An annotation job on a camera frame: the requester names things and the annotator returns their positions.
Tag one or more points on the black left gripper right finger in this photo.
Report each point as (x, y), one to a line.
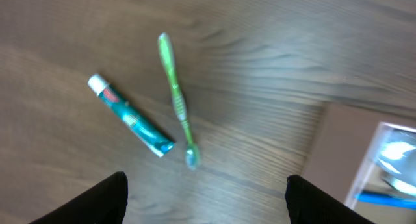
(307, 204)

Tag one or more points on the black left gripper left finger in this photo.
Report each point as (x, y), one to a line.
(104, 203)

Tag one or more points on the green white toothbrush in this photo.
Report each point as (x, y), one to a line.
(166, 54)

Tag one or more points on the pink cardboard box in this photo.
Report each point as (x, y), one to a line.
(342, 162)

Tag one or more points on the blue disposable razor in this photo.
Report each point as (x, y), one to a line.
(386, 200)

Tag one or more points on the clear pump soap bottle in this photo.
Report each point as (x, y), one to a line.
(396, 157)

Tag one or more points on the toothpaste tube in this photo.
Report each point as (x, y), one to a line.
(154, 139)

